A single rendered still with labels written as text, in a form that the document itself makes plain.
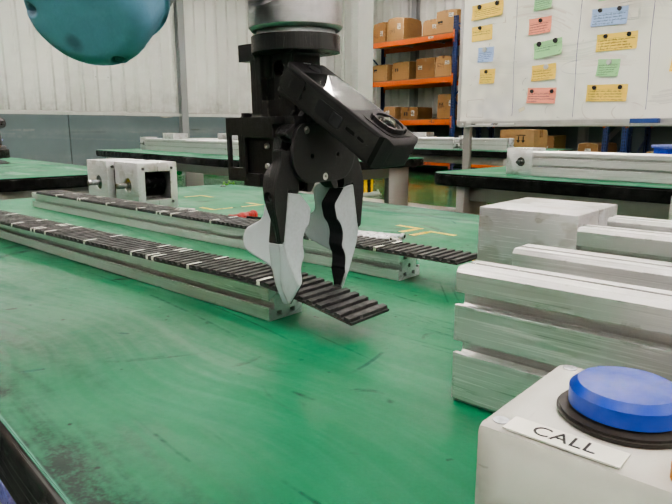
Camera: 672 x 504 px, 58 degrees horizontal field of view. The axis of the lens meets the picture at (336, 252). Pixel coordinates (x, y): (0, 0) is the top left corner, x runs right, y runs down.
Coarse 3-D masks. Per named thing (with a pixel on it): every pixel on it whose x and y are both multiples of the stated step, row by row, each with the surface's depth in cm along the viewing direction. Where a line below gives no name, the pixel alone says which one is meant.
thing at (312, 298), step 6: (324, 288) 52; (330, 288) 52; (336, 288) 53; (342, 288) 52; (348, 288) 53; (306, 294) 50; (312, 294) 50; (318, 294) 51; (324, 294) 51; (330, 294) 51; (336, 294) 51; (342, 294) 52; (300, 300) 50; (306, 300) 49; (312, 300) 49; (318, 300) 49; (324, 300) 50; (312, 306) 49
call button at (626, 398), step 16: (592, 368) 24; (608, 368) 24; (624, 368) 24; (576, 384) 22; (592, 384) 22; (608, 384) 22; (624, 384) 22; (640, 384) 22; (656, 384) 22; (576, 400) 22; (592, 400) 21; (608, 400) 21; (624, 400) 21; (640, 400) 21; (656, 400) 21; (592, 416) 21; (608, 416) 21; (624, 416) 21; (640, 416) 20; (656, 416) 20; (656, 432) 20
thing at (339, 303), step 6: (348, 294) 51; (354, 294) 52; (330, 300) 50; (336, 300) 50; (342, 300) 50; (348, 300) 50; (354, 300) 50; (360, 300) 51; (366, 300) 51; (318, 306) 48; (324, 306) 49; (330, 306) 48; (336, 306) 48; (342, 306) 49; (348, 306) 49; (324, 312) 48; (330, 312) 48
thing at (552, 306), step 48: (480, 288) 35; (528, 288) 33; (576, 288) 31; (624, 288) 31; (480, 336) 35; (528, 336) 33; (576, 336) 31; (624, 336) 31; (480, 384) 36; (528, 384) 34
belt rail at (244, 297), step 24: (24, 240) 86; (48, 240) 82; (96, 264) 73; (120, 264) 70; (144, 264) 65; (168, 288) 63; (192, 288) 60; (216, 288) 58; (240, 288) 55; (264, 288) 52; (264, 312) 53; (288, 312) 54
